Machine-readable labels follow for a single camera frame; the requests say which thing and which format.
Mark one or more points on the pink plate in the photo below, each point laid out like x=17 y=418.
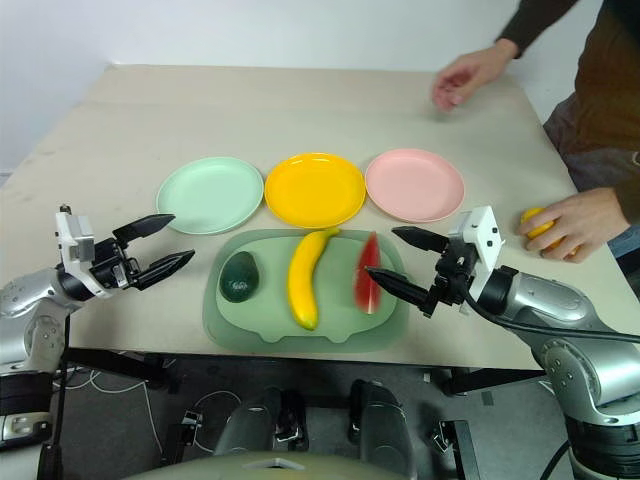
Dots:
x=415 y=186

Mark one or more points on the dark green avocado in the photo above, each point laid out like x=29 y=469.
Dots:
x=241 y=277

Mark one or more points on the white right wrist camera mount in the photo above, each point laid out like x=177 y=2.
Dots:
x=482 y=232

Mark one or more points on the black metal floor bracket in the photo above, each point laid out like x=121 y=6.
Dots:
x=182 y=430
x=457 y=445

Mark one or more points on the person's brown clothed torso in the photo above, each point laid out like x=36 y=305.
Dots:
x=605 y=100

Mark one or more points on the yellow banana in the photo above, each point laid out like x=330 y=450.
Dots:
x=302 y=280

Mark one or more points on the green plastic tray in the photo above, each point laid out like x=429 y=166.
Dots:
x=260 y=322

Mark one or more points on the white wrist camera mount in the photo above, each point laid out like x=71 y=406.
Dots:
x=482 y=232
x=75 y=240

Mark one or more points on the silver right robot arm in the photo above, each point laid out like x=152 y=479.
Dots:
x=550 y=300

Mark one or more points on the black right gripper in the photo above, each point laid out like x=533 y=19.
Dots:
x=455 y=275

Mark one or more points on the person's left hand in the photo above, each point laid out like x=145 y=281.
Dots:
x=585 y=220

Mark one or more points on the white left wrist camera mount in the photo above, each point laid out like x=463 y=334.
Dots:
x=75 y=240

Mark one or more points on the person's right forearm dark sleeve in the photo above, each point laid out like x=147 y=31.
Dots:
x=550 y=22

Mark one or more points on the yellow orange fruit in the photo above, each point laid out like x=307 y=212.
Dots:
x=536 y=219

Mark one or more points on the person's left forearm dark sleeve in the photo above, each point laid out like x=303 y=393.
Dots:
x=632 y=205

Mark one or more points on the dark grey rounded shape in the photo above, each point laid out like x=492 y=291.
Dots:
x=255 y=425
x=382 y=425

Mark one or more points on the light green plate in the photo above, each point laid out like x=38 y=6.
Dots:
x=210 y=196

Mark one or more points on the yellow plate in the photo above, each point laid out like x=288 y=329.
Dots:
x=315 y=190

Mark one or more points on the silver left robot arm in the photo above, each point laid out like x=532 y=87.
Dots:
x=30 y=300

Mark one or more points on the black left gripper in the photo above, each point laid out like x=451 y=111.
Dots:
x=112 y=262

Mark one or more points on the person's right hand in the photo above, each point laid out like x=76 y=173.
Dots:
x=470 y=70

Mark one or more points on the red watermelon slice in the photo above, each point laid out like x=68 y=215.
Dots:
x=369 y=260

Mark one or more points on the black table frame bar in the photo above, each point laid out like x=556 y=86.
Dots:
x=120 y=365
x=495 y=381

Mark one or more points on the olive grey robot body cover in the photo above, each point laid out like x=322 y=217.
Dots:
x=250 y=470

